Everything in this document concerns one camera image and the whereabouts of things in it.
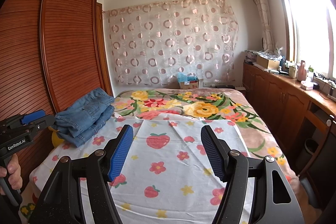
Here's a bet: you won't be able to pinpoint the white strawberry-print sheet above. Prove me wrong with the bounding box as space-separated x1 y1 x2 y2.
20 115 252 224

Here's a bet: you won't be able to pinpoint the person's left hand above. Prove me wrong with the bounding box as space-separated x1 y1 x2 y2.
0 153 24 195

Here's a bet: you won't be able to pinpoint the dark waste bin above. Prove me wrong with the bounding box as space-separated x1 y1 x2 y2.
304 139 319 161

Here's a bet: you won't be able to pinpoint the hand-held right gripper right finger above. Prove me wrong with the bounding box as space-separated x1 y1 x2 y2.
201 125 306 224

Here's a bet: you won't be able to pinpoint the cardboard box with blue contents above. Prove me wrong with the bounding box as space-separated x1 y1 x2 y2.
177 72 204 90

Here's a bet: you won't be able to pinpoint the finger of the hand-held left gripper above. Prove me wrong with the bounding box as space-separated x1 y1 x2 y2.
21 110 45 125
33 114 56 130

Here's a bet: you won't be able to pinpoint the window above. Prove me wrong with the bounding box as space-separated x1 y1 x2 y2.
272 0 336 83

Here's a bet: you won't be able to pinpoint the yellow plush toy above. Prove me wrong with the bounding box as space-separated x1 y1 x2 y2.
51 127 65 147

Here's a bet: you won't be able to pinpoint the patterned window curtain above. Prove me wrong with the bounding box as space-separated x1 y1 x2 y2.
248 0 275 51

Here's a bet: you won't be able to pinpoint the pink bottle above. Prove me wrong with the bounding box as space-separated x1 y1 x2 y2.
297 60 307 81

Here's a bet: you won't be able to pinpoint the floral blanket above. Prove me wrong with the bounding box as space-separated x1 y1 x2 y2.
113 88 294 180

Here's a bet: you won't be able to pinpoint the wooden slatted wardrobe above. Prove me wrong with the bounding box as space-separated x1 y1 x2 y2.
0 0 113 188

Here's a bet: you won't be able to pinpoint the open cardboard box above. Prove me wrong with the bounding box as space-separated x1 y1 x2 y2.
256 55 280 69

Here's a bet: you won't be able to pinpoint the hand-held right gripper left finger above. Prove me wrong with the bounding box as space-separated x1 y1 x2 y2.
34 124 134 224

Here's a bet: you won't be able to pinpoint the circle-patterned wall curtain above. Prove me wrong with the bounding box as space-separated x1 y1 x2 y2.
104 0 239 86

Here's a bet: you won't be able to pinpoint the folded blue denim pants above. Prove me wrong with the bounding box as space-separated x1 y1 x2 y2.
55 106 115 148

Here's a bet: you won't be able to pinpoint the wooden side cabinet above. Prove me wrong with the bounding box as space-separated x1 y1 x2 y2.
243 63 336 201

